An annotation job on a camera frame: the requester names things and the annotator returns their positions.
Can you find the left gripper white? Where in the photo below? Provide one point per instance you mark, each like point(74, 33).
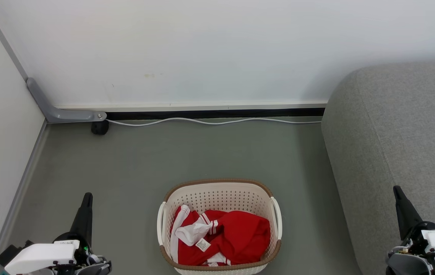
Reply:
point(41, 255)

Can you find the red and white garment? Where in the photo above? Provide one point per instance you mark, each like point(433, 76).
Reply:
point(240, 233)

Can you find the grey fabric sofa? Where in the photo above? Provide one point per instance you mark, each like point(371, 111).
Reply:
point(393, 133)

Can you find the black round partition foot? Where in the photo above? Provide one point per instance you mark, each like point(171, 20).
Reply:
point(99, 128)

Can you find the cream perforated laundry basket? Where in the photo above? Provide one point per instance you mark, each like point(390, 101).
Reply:
point(221, 194)

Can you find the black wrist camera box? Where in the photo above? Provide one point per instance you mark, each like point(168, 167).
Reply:
point(10, 254)

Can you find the grey metal partition foot bracket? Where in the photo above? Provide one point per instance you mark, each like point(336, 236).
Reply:
point(55, 114)

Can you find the white wall panel bottom rail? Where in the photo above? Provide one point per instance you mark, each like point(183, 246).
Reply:
point(202, 105)

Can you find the grey partition frame post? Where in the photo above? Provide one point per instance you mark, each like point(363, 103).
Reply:
point(5, 44)

